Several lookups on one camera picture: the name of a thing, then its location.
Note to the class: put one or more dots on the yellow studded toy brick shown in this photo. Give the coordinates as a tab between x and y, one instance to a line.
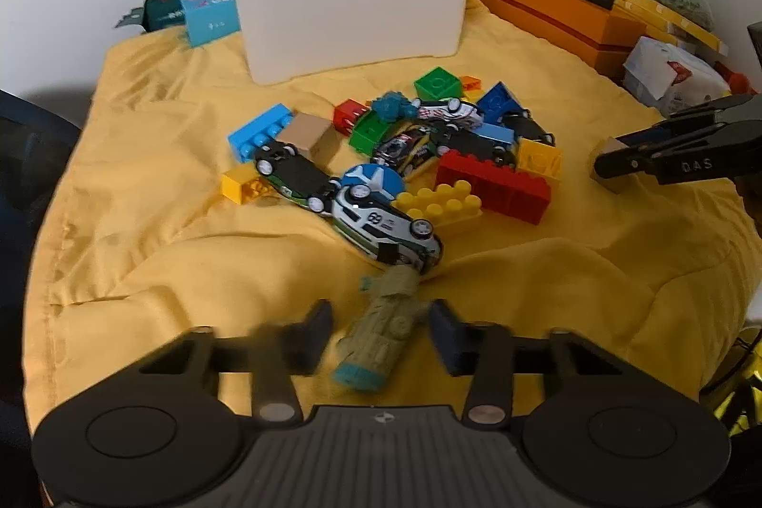
440	207

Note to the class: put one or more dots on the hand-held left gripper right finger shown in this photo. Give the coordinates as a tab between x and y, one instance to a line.
449	336

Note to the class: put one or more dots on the hollow green toy brick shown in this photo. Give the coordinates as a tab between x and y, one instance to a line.
366	133

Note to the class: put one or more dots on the black green toy car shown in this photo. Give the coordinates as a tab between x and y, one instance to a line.
294	175

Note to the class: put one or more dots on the small yellow toy brick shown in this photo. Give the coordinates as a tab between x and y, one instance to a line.
241	180

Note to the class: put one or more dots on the teal carton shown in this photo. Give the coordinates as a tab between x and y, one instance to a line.
166	8

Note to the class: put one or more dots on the teal dinosaur toy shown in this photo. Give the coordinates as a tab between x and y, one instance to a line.
390	106

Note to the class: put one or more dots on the orange box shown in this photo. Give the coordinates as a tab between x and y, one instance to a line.
553	14

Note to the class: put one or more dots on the blue black toy truck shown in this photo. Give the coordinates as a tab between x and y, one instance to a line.
488	136

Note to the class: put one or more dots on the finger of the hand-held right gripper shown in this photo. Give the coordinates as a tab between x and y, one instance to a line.
619	164
684	124

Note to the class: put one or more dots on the blue round toy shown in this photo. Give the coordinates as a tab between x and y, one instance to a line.
372	178

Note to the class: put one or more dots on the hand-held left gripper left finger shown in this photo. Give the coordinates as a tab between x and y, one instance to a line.
316	332

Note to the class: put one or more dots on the white patterned toy car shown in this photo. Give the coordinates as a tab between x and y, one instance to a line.
452	112

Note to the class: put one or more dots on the black yellow toy car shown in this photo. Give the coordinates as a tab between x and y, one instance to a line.
405	151

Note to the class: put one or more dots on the yellow cloth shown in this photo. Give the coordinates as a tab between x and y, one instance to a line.
149	222

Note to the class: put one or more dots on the small orange toy brick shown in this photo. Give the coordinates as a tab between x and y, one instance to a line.
471	82

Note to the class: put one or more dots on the large red toy brick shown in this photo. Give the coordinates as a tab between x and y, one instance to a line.
494	186

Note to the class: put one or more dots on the light blue paper box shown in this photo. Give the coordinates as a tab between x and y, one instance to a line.
208	23

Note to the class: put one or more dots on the light blue toy brick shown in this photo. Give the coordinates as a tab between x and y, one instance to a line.
259	130

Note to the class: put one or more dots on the yellow flat boxes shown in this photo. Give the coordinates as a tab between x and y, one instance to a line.
672	23

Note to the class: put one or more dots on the white bag with red print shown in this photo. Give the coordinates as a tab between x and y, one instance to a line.
672	73

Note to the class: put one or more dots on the yellow square toy brick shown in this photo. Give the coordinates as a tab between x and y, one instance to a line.
539	160

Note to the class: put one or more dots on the white plastic bin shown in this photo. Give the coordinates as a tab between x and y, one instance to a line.
351	8

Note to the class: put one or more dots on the dark blue chair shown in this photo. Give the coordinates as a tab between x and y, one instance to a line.
30	145

